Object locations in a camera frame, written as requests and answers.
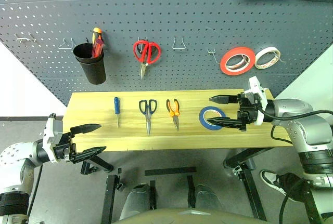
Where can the grey rounded robot leg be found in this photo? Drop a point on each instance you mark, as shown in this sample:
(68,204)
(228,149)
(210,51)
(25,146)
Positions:
(135,203)
(208,198)

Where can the orange and black screwdriver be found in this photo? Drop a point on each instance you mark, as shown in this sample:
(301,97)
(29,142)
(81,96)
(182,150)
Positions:
(96,34)

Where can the cream tape roll red print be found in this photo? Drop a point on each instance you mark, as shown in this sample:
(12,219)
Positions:
(229,65)

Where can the orange and black pliers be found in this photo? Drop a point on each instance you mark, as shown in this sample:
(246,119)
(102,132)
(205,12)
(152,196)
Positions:
(174,113)

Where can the white tape roll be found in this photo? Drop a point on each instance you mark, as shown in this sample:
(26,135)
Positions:
(260,64)

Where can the black table leg post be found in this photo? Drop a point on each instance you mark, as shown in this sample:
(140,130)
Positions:
(253,195)
(109,200)

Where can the white and black sneaker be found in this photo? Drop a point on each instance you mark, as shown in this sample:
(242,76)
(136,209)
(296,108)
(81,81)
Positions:
(269,179)

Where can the black trouser leg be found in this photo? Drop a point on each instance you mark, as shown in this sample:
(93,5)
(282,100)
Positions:
(294,186)

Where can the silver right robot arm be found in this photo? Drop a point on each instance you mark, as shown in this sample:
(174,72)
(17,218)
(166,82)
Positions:
(294,109)

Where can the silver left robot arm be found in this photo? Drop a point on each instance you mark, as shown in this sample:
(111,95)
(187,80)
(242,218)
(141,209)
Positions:
(15,153)

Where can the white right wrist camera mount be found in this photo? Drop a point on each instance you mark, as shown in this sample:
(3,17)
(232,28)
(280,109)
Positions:
(256,86)

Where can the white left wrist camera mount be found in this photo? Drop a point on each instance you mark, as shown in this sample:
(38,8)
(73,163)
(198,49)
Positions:
(52,128)

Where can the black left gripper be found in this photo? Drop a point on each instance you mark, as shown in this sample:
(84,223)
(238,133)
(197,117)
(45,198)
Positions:
(62,148)

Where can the black table brace bar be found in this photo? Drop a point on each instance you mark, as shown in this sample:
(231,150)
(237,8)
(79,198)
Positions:
(242,157)
(102,164)

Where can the blue tape roll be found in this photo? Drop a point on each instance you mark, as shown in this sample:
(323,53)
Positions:
(202,120)

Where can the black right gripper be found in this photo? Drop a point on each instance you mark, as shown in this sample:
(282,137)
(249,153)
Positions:
(245,112)

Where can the black floor tape strip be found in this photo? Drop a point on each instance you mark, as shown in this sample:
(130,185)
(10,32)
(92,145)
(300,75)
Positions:
(169,171)

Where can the blue and black scissors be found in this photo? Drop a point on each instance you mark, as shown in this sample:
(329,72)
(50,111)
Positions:
(148,120)

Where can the grey perforated pegboard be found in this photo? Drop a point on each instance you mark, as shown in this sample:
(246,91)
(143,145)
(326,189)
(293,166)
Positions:
(182,13)

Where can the narrow black strip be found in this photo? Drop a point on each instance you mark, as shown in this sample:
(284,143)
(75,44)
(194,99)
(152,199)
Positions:
(191,190)
(152,195)

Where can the black plastic cup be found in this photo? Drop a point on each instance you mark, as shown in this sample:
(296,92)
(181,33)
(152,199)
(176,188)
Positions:
(95,70)

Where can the dark olive robot torso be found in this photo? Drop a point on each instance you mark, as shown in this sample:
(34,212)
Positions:
(182,216)

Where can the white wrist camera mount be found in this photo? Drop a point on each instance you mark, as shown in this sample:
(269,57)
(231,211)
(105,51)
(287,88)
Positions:
(256,86)
(52,128)

